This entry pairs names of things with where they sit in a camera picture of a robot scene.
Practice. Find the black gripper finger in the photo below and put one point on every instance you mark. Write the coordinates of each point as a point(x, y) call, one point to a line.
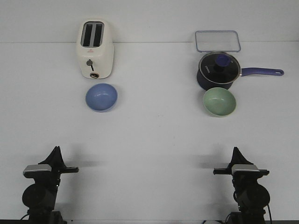
point(234, 157)
point(52, 159)
point(240, 159)
point(60, 161)

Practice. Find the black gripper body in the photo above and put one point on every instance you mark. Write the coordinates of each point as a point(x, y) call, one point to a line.
point(242, 180)
point(52, 179)

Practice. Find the green bowl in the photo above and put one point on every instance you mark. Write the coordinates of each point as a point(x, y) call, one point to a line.
point(219, 102)

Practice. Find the blue bowl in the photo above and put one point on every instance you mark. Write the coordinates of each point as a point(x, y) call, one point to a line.
point(101, 97)

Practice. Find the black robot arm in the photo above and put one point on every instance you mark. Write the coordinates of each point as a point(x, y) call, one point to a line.
point(250, 196)
point(40, 197)

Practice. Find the glass pot lid blue knob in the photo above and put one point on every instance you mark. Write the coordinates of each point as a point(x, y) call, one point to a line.
point(219, 67)

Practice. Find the white two-slot toaster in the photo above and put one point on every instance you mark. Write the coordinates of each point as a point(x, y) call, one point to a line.
point(95, 49)

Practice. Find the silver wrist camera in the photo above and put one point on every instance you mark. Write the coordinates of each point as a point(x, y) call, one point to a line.
point(33, 171)
point(244, 169)

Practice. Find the blue saucepan with handle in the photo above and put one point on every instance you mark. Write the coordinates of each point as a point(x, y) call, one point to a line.
point(206, 85)

